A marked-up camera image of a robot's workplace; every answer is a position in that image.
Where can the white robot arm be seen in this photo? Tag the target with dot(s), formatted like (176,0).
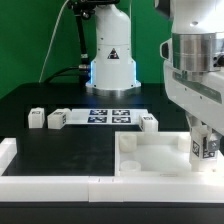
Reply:
(193,63)

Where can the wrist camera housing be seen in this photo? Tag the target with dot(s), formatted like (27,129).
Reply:
(166,50)

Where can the white U-shaped obstacle fence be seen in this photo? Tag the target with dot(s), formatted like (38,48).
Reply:
(202,187)

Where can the black camera stand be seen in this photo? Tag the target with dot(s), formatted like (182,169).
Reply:
(83,10)

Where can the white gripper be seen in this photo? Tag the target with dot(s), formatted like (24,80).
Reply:
(203,102)

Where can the white sheet with markers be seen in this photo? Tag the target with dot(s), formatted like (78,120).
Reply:
(105,116)

